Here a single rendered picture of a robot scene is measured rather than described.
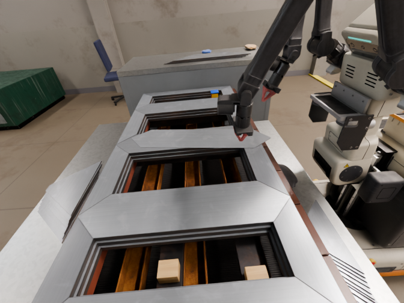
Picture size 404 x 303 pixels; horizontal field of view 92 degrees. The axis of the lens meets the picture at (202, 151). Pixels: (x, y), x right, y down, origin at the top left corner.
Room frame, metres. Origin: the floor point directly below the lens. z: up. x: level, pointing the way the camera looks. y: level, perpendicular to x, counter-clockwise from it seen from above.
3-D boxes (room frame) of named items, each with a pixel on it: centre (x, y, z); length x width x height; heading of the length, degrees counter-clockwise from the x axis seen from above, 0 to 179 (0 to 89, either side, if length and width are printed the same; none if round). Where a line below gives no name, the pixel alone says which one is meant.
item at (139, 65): (2.00, -0.02, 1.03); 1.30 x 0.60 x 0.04; 90
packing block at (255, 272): (0.23, -0.12, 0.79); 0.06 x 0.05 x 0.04; 90
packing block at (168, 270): (0.27, 0.13, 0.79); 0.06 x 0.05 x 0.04; 90
